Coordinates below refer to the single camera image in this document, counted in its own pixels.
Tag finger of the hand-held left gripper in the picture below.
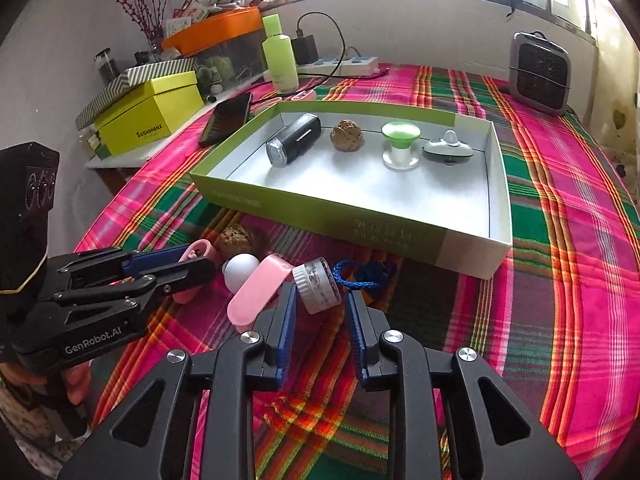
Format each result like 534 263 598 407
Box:
47 246 196 287
40 257 217 333

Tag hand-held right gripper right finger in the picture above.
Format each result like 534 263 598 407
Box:
345 290 583 480

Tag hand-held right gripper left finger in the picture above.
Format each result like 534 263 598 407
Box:
56 282 298 480

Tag pink white clip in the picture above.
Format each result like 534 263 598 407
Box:
172 240 217 303

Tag small clear white jar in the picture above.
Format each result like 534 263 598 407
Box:
291 257 343 316

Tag white ball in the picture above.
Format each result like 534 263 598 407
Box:
221 254 261 292

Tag blue braided cord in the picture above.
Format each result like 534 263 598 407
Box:
332 258 388 292

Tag brown walnut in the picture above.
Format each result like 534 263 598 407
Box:
330 120 364 153
217 225 263 261

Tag green white cardboard box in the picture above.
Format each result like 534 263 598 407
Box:
189 100 513 281

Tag black flashlight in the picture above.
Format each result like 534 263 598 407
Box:
265 113 322 168

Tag green white mushroom toy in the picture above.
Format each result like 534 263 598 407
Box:
381 121 422 170

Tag white grey knob toy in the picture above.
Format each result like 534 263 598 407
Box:
422 130 474 166

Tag person's left hand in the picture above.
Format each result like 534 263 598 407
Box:
59 360 93 406

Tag yellow green box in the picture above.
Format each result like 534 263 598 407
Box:
94 71 205 157

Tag black smartphone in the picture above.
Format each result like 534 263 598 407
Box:
198 92 253 148

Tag dark glass jar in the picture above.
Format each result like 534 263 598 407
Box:
93 48 119 85

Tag grey white striped box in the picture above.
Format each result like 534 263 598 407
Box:
75 57 198 131

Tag green plush toy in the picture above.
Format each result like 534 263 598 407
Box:
197 62 223 93

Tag pink green plaid blanket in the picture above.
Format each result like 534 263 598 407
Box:
74 62 633 480

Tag clear storage bin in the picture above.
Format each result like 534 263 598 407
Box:
192 40 268 96

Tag red berry branches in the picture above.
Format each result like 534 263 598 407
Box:
97 0 176 51

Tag light green bottle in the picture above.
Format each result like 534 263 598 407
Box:
262 14 300 95

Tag orange bin lid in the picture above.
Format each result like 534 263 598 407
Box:
161 6 265 56

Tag colourful card packets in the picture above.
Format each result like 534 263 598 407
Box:
162 0 208 36

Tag black charger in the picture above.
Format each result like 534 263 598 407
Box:
291 35 318 66

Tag white power strip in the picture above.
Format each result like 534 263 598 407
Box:
295 55 379 81

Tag grey space heater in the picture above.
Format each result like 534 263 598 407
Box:
508 31 572 117

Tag heart print curtain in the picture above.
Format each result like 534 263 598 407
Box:
580 0 640 201

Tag black cable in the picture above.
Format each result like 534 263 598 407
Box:
296 12 361 78

